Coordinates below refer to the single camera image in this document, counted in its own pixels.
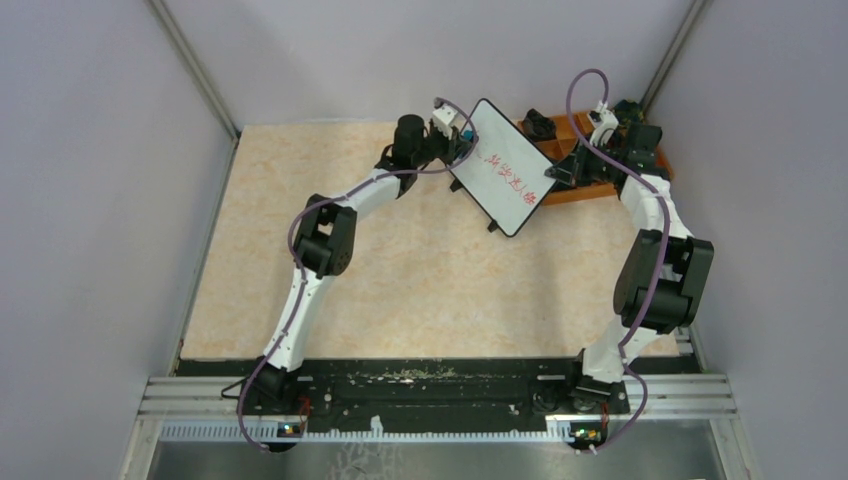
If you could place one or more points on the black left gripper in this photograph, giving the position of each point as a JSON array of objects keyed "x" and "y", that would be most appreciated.
[{"x": 453, "y": 146}]

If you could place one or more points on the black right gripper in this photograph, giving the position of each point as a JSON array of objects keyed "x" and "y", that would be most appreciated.
[{"x": 570, "y": 171}]

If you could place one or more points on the white whiteboard black frame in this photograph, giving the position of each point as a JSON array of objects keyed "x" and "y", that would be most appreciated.
[{"x": 504, "y": 174}]

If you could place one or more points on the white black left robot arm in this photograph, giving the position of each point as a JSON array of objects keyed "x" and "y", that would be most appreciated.
[{"x": 321, "y": 238}]

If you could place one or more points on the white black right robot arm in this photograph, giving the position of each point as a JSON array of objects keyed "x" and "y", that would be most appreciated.
[{"x": 661, "y": 284}]

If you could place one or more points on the orange compartment tray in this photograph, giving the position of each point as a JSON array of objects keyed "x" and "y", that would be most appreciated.
[{"x": 569, "y": 131}]

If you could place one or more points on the black crumpled cloth left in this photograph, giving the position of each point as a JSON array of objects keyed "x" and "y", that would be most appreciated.
[{"x": 538, "y": 127}]

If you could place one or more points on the dark cloth with yellow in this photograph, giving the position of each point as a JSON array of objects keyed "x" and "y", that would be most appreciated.
[{"x": 628, "y": 112}]

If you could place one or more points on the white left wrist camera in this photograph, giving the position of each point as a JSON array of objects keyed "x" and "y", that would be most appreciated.
[{"x": 444, "y": 119}]

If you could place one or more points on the right corner aluminium post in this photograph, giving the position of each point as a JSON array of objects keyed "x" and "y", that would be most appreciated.
[{"x": 689, "y": 23}]

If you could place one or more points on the corner aluminium post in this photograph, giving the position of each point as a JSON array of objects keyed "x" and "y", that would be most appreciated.
[
  {"x": 194, "y": 67},
  {"x": 689, "y": 23}
]

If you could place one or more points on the aluminium frame rail front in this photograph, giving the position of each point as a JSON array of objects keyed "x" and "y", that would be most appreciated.
[{"x": 659, "y": 397}]

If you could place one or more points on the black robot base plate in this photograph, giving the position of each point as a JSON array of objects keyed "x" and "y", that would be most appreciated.
[{"x": 211, "y": 390}]

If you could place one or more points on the left corner aluminium post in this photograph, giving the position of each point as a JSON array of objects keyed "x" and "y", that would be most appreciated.
[{"x": 194, "y": 67}]

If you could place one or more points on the white toothed cable duct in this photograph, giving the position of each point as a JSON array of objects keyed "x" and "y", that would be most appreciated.
[{"x": 278, "y": 432}]

